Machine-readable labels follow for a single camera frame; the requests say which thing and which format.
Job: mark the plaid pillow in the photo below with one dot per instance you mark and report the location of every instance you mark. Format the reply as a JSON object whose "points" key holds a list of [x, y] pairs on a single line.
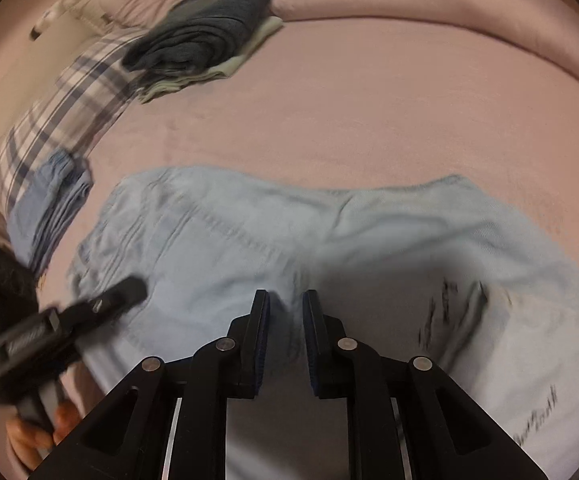
{"points": [[74, 105]]}

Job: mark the light blue strawberry print pants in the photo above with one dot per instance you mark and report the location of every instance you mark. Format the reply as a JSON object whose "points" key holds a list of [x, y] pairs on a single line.
{"points": [[219, 245]]}

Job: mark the folded pale green garment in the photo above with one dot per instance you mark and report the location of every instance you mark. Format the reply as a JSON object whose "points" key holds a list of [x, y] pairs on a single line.
{"points": [[209, 72]]}

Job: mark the black and white plush toy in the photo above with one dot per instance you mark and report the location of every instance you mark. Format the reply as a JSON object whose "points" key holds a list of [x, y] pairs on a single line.
{"points": [[51, 15]]}

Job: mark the folded dark blue garment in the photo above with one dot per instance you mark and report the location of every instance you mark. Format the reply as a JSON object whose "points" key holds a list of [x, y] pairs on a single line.
{"points": [[204, 30]]}

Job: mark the person's left hand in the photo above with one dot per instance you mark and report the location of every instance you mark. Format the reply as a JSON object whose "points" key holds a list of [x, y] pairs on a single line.
{"points": [[31, 435]]}

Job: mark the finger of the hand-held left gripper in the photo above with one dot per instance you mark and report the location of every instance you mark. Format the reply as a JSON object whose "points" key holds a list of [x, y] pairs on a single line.
{"points": [[111, 302]]}

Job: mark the white pillow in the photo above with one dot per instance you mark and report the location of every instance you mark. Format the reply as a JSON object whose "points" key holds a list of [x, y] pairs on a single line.
{"points": [[96, 5]]}

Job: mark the pink duvet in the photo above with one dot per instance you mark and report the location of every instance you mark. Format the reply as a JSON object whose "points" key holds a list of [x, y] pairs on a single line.
{"points": [[419, 5]]}

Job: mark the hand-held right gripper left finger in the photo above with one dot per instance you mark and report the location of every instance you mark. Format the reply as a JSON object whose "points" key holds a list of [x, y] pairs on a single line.
{"points": [[258, 345]]}

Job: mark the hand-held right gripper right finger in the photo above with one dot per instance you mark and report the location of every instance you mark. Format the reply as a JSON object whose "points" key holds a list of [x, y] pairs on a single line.
{"points": [[313, 350]]}

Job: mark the folded blue cloth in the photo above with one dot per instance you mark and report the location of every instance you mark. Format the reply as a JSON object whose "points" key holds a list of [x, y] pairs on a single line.
{"points": [[49, 210]]}

